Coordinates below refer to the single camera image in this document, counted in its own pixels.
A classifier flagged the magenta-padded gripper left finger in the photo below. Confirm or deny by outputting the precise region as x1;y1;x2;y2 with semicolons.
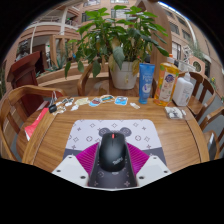
51;142;101;188

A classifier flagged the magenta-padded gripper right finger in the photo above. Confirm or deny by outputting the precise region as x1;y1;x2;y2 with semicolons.
125;142;173;188

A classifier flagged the black computer mouse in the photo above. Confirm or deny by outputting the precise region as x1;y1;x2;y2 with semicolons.
98;131;128;173

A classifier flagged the grey white printed mouse pad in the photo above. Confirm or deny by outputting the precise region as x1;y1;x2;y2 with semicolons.
62;118;168;188

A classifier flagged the clear tissue pack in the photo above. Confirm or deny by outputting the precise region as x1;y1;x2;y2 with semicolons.
164;106;184;120

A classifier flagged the small black key fob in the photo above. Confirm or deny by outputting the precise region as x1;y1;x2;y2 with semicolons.
48;103;58;114

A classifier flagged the printed paper sticker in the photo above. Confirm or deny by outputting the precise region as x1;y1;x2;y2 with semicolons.
88;97;102;108
74;97;90;107
99;94;116;104

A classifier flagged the blue white sticker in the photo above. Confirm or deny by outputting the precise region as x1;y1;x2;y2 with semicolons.
114;95;129;106

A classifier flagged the white pump bottle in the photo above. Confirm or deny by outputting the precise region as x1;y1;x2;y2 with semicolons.
172;70;195;108

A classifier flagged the blue tube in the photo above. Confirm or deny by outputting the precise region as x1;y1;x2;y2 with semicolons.
138;62;156;105

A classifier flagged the orange liquid bottle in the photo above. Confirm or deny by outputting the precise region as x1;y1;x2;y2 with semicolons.
153;53;180;107

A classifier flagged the green plant in white pot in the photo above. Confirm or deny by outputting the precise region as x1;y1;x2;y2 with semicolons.
64;4;170;90

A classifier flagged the spiky green agave plant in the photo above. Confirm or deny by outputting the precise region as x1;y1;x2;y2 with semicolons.
46;54;69;73

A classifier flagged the white statue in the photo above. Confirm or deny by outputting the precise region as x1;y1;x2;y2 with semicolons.
182;44;194;64

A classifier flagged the dark bust sculpture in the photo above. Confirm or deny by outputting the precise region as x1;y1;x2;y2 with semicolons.
17;41;30;58

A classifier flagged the dark red wooden pedestal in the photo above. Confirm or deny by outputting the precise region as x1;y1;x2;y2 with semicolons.
6;50;43;116

